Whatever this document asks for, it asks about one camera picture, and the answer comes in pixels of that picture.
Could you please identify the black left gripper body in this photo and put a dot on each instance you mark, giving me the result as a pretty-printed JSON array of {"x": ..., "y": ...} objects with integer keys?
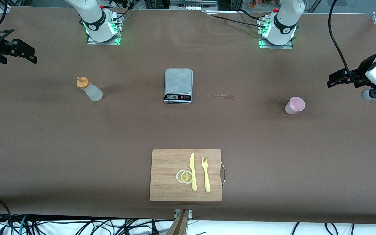
[{"x": 361, "y": 73}]

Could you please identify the pink plastic cup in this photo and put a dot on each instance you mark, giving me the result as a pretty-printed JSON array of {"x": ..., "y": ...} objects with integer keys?
[{"x": 294, "y": 106}]

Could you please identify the translucent sauce bottle orange cap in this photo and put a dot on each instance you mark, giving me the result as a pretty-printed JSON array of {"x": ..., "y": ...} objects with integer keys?
[{"x": 91, "y": 91}]

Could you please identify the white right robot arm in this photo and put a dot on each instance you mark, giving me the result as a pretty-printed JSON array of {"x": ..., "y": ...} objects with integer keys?
[{"x": 93, "y": 19}]

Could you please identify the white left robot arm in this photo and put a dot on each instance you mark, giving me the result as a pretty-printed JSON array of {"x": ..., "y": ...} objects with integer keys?
[{"x": 282, "y": 23}]

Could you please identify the brown table cover sheet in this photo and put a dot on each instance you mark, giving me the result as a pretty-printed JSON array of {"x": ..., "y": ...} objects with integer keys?
[{"x": 77, "y": 147}]

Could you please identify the silver digital kitchen scale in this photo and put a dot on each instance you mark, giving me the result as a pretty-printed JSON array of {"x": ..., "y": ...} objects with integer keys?
[{"x": 178, "y": 81}]

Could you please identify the white power strip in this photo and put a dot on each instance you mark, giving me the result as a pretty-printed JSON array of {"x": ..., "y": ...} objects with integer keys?
[{"x": 191, "y": 6}]

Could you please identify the yellow plastic fork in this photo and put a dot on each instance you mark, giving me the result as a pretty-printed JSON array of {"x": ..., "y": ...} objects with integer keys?
[{"x": 206, "y": 178}]

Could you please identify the yellow plastic knife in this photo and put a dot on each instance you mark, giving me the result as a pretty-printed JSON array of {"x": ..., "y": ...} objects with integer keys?
[{"x": 193, "y": 173}]

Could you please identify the lemon slice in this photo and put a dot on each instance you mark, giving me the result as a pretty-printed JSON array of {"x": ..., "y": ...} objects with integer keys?
[
  {"x": 178, "y": 176},
  {"x": 187, "y": 177}
]

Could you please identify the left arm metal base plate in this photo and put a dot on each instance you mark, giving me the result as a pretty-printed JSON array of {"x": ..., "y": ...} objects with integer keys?
[{"x": 263, "y": 44}]

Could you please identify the small metal bracket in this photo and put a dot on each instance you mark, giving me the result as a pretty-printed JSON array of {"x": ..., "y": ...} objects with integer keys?
[{"x": 189, "y": 212}]

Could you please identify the wooden post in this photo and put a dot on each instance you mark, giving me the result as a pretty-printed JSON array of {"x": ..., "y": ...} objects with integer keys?
[{"x": 180, "y": 225}]

